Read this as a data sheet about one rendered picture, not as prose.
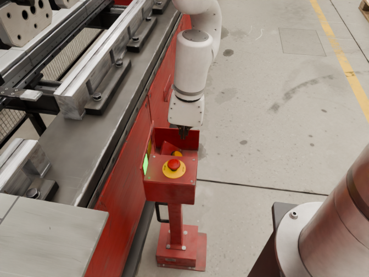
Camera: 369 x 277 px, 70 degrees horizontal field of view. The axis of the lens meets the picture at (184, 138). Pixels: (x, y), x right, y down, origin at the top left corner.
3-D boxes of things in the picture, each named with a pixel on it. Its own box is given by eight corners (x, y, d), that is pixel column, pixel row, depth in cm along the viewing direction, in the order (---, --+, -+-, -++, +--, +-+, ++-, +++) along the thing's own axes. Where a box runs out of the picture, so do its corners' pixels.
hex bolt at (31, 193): (35, 201, 60) (33, 198, 59) (24, 199, 60) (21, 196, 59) (42, 192, 61) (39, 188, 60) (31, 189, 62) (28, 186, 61)
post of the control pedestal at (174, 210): (182, 245, 131) (180, 185, 91) (171, 244, 131) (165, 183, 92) (183, 234, 135) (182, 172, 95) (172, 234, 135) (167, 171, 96)
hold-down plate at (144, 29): (139, 53, 111) (138, 46, 108) (127, 51, 111) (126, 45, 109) (157, 22, 131) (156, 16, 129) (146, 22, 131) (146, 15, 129)
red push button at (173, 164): (179, 175, 80) (179, 168, 78) (166, 174, 81) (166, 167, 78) (181, 165, 83) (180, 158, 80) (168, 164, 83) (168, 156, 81)
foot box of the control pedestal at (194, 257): (205, 271, 134) (207, 264, 125) (156, 266, 135) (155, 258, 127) (207, 233, 147) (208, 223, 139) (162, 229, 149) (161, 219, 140)
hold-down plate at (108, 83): (101, 116, 84) (99, 109, 82) (85, 114, 84) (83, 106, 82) (132, 66, 104) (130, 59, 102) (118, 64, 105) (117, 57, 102)
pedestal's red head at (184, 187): (194, 205, 86) (196, 173, 73) (146, 201, 87) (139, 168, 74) (197, 158, 100) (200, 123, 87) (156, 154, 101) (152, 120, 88)
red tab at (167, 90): (167, 102, 140) (167, 91, 135) (163, 101, 140) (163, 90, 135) (173, 85, 150) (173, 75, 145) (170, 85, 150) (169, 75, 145)
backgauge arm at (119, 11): (141, 32, 153) (138, 7, 143) (40, 24, 161) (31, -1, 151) (145, 27, 158) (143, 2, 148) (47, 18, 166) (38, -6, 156)
